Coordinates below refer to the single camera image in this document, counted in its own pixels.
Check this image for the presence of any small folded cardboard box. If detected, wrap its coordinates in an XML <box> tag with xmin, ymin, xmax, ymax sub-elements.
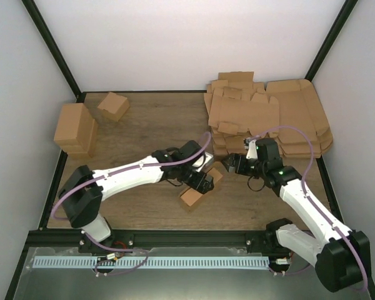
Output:
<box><xmin>97</xmin><ymin>92</ymin><xmax>130</xmax><ymax>122</ymax></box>

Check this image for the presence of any large flat cardboard blanks stack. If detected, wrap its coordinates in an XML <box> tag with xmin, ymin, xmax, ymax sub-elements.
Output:
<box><xmin>266</xmin><ymin>79</ymin><xmax>333</xmax><ymax>158</ymax></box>

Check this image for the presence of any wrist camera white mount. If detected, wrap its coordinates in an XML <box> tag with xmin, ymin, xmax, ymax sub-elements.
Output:
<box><xmin>191</xmin><ymin>152</ymin><xmax>214</xmax><ymax>172</ymax></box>
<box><xmin>244</xmin><ymin>137</ymin><xmax>258</xmax><ymax>160</ymax></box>

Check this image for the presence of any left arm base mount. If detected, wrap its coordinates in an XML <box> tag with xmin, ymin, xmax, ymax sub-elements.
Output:
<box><xmin>79</xmin><ymin>230</ymin><xmax>134</xmax><ymax>254</ymax></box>

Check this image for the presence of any left black frame post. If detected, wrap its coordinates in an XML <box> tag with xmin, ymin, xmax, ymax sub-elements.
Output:
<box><xmin>21</xmin><ymin>0</ymin><xmax>82</xmax><ymax>99</ymax></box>

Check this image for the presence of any light blue slotted cable duct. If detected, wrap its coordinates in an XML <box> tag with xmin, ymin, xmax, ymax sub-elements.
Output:
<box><xmin>32</xmin><ymin>256</ymin><xmax>269</xmax><ymax>270</ymax></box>

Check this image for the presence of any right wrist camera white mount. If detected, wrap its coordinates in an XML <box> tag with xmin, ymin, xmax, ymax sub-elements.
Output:
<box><xmin>244</xmin><ymin>137</ymin><xmax>258</xmax><ymax>160</ymax></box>

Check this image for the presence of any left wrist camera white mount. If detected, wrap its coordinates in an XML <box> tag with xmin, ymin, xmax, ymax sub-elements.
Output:
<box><xmin>191</xmin><ymin>152</ymin><xmax>214</xmax><ymax>172</ymax></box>

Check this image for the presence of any right black frame post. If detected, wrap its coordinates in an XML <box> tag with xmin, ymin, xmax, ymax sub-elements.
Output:
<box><xmin>305</xmin><ymin>0</ymin><xmax>358</xmax><ymax>82</ymax></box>

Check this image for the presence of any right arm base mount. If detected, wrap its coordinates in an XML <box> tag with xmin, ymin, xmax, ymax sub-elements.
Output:
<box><xmin>244</xmin><ymin>231</ymin><xmax>292</xmax><ymax>256</ymax></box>

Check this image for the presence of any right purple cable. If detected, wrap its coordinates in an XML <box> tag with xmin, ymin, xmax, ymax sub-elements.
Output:
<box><xmin>248</xmin><ymin>126</ymin><xmax>369</xmax><ymax>291</ymax></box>

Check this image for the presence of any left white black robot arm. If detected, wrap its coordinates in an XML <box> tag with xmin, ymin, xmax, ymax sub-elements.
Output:
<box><xmin>57</xmin><ymin>140</ymin><xmax>214</xmax><ymax>253</ymax></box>

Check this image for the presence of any stack of flat cardboard blanks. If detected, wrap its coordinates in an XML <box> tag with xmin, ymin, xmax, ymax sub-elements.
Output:
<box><xmin>204</xmin><ymin>71</ymin><xmax>280</xmax><ymax>158</ymax></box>

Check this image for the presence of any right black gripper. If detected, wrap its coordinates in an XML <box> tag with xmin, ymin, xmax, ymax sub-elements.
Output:
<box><xmin>221</xmin><ymin>152</ymin><xmax>267</xmax><ymax>178</ymax></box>

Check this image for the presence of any black frame post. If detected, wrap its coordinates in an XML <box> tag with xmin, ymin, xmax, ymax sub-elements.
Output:
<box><xmin>21</xmin><ymin>0</ymin><xmax>82</xmax><ymax>99</ymax></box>
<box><xmin>305</xmin><ymin>0</ymin><xmax>358</xmax><ymax>82</ymax></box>

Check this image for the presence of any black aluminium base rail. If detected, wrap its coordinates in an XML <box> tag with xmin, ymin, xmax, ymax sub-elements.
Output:
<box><xmin>24</xmin><ymin>229</ymin><xmax>248</xmax><ymax>253</ymax></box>

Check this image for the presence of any large folded cardboard box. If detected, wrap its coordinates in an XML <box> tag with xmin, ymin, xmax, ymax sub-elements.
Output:
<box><xmin>54</xmin><ymin>103</ymin><xmax>98</xmax><ymax>159</ymax></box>

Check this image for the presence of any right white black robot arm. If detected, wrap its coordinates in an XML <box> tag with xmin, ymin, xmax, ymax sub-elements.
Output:
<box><xmin>222</xmin><ymin>138</ymin><xmax>371</xmax><ymax>292</ymax></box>

